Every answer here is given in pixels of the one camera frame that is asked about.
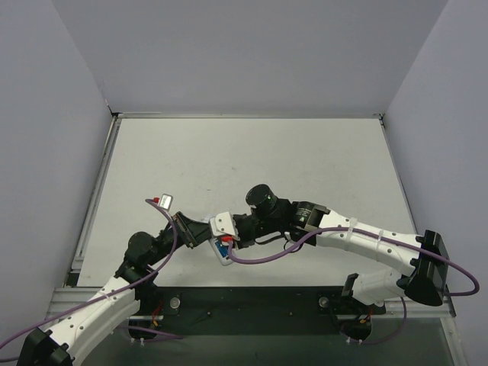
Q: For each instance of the white remote control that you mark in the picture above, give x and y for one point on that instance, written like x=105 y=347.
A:
x=226 y=240

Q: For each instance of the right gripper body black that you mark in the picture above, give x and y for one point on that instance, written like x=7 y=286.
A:
x=241 y=226

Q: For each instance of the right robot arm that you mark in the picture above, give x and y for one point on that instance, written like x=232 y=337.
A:
x=416 y=264

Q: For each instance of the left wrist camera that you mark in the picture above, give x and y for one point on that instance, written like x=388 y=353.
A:
x=164 y=201

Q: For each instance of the blue battery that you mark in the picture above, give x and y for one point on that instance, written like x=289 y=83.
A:
x=222 y=248

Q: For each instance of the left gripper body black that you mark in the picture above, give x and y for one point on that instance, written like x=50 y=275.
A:
x=182 y=229

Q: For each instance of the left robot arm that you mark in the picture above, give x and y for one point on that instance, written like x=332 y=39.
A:
x=75 y=333

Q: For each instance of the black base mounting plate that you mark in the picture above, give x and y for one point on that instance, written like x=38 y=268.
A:
x=247 y=311

